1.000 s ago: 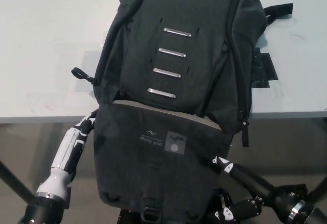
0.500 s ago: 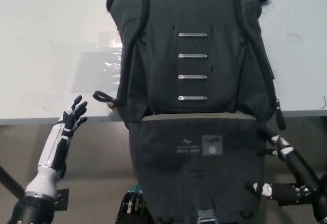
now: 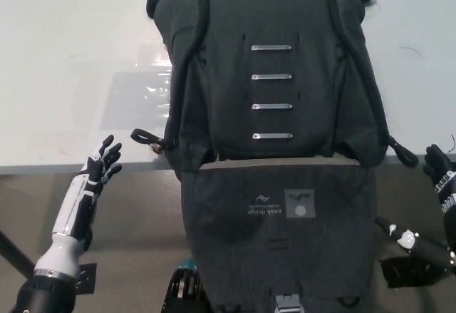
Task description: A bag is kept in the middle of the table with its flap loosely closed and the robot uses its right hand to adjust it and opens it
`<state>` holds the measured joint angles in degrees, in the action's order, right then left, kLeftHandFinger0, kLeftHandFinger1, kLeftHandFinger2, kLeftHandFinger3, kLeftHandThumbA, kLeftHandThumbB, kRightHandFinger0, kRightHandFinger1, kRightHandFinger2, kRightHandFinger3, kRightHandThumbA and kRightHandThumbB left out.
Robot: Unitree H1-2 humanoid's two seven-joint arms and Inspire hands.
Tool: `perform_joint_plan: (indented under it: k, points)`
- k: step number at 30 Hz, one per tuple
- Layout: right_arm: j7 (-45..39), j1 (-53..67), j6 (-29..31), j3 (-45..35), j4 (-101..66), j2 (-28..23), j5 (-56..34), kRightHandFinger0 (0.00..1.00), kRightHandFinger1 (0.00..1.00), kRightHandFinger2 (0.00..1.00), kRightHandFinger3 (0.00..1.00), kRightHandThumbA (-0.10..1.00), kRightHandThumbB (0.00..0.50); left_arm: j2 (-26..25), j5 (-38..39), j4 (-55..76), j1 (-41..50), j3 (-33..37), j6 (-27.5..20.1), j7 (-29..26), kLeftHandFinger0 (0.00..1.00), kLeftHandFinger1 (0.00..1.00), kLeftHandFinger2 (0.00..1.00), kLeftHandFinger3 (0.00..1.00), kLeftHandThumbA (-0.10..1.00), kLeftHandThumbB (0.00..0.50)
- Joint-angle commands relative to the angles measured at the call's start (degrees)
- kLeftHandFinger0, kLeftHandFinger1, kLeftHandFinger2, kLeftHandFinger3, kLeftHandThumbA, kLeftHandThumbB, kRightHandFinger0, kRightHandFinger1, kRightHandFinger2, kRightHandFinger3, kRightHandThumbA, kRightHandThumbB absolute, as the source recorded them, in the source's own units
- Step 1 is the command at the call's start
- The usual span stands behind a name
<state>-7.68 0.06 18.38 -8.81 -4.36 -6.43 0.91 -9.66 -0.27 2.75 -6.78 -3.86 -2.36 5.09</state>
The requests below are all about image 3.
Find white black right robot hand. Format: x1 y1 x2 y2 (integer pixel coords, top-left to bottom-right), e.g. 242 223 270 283
376 143 456 268

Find black table leg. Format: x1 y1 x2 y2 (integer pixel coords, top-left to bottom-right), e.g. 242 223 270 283
0 230 38 282

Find dark grey backpack brown trim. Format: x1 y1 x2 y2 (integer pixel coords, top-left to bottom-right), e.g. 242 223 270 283
130 0 420 313

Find black perforated foot plate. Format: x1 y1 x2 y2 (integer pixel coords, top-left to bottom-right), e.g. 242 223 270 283
74 262 98 295
378 254 448 289

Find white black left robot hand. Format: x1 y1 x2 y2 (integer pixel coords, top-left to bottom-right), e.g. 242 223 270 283
51 134 123 254

